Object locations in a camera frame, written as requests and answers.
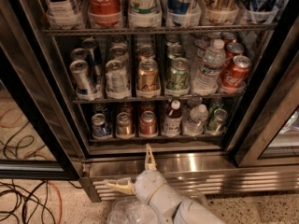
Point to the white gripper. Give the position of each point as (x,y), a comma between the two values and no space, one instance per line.
(148,183)

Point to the blue pepsi can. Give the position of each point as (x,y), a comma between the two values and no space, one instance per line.
(101,108)
(101,126)

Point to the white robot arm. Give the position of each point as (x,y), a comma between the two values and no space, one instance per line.
(152,189)

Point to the red can bottom shelf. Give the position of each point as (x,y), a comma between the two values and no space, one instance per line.
(148,124)

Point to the gold can bottom shelf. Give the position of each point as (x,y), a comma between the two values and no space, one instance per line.
(124,125)

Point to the clear water bottle bottom shelf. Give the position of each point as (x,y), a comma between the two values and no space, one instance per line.
(194,120)

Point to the clear water bottle shelf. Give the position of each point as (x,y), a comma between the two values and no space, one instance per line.
(194,120)
(209,68)

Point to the gold can front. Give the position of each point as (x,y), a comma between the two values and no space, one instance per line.
(148,82)

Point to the green can bottom shelf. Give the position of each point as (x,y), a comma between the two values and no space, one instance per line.
(217,121)

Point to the green can front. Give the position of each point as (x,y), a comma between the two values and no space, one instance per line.
(177,81)

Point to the silver blue can front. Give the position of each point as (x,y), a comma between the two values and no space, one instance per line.
(86,88)

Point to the open left fridge door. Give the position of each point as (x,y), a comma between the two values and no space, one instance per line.
(28,61)

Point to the white silver can front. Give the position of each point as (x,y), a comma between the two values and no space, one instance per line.
(117,79)

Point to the white silver can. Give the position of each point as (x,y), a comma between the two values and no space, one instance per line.
(119,53)
(117,79)

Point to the clear water bottle middle shelf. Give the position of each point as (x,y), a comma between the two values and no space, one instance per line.
(209,68)

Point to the stainless steel glass-door fridge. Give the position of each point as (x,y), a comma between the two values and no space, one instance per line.
(191,167)

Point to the dark blue can rear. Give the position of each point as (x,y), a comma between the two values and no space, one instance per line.
(91,45)

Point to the gold can rear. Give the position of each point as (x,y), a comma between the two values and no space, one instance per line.
(146,52)

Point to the white silver can middle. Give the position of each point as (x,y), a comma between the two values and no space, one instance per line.
(119,53)

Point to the green can middle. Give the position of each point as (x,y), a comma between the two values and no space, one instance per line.
(175,51)

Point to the right glass fridge door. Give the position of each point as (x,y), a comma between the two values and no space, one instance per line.
(266,135)

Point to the silver blue can rear-left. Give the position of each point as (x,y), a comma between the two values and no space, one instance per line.
(80,54)

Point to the red coke can front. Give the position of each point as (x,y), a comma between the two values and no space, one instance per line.
(236,72)

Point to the red coke can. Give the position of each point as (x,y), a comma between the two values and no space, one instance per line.
(236,72)
(232,49)
(228,37)

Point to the red coke can middle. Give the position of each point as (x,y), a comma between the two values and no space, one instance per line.
(232,49)

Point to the red coke can rear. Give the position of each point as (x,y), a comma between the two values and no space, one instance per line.
(228,37)

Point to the blue pepsi bottle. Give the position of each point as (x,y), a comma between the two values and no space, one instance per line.
(180,8)

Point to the crumpled clear plastic bag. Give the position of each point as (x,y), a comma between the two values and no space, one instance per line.
(130,210)

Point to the juice bottle white cap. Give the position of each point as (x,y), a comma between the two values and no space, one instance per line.
(172,119)

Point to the red coca-cola bottle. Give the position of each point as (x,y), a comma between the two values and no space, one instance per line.
(105,11)

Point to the green white 7up bottle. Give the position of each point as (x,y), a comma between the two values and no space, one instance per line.
(143,13)

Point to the white tea carton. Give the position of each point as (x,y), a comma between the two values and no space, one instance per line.
(64,14)

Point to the gold striped drink bottle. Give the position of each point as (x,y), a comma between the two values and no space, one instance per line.
(220,10)

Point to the dark blue drink bottle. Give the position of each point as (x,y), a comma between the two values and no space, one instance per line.
(259,11)

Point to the bottom wire shelf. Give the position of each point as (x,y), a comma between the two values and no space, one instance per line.
(162,139)

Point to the wire shelf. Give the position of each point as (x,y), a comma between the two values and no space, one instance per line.
(160,30)
(162,139)
(156,98)

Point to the middle wire shelf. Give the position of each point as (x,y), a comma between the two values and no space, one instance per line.
(156,98)

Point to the top wire shelf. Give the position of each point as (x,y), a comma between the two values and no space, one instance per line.
(160,30)

